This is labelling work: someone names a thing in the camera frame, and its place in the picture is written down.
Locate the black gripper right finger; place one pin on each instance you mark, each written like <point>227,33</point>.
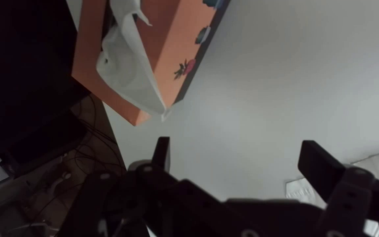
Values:
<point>356,197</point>

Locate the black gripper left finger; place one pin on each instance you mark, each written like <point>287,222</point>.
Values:
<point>111,197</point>

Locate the orange tissue box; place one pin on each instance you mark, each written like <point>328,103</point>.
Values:
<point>177,43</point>

